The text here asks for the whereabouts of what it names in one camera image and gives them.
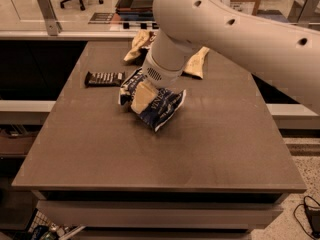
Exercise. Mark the yellow brown chip bag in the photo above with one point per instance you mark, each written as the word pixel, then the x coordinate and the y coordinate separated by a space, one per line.
pixel 141 44

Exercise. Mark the open dark tray box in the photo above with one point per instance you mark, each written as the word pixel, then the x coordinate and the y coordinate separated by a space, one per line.
pixel 136 0

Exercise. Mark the black power adapter with cable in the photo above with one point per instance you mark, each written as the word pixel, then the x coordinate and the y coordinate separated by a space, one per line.
pixel 312 211

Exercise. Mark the dark chocolate bar wrapper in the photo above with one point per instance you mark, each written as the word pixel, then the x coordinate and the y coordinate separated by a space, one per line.
pixel 104 79

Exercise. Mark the left metal glass bracket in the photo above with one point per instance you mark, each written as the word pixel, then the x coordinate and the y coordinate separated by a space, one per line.
pixel 52 24

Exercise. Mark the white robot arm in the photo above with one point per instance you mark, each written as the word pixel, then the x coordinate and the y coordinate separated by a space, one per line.
pixel 285 56

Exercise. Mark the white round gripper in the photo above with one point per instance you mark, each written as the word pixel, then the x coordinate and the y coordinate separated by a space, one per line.
pixel 162 74

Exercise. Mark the blue potato chip bag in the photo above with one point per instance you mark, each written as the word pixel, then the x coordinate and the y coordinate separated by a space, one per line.
pixel 160 110

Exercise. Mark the wire basket with items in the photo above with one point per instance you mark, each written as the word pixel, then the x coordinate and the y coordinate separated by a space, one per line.
pixel 42 228

